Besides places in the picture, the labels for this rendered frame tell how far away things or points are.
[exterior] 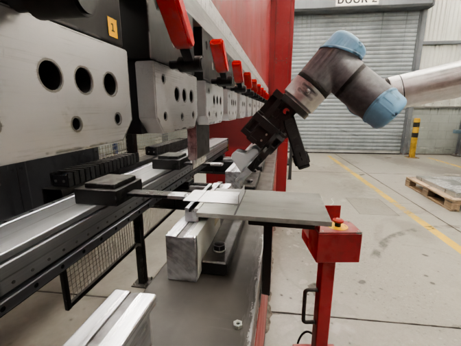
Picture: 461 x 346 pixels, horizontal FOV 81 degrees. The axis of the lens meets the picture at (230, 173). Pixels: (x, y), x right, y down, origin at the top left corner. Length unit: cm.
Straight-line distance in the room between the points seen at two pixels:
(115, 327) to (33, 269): 28
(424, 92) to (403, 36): 815
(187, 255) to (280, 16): 254
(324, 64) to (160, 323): 53
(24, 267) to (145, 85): 40
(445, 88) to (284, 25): 223
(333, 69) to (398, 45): 822
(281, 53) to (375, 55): 594
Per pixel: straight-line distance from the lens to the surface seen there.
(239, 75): 70
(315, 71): 57
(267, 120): 58
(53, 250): 63
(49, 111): 20
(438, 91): 72
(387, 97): 57
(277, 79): 275
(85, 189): 72
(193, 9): 48
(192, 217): 59
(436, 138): 928
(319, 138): 815
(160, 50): 35
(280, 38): 281
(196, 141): 56
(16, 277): 59
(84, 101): 22
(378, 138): 858
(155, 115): 31
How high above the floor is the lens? 120
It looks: 13 degrees down
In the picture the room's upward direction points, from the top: straight up
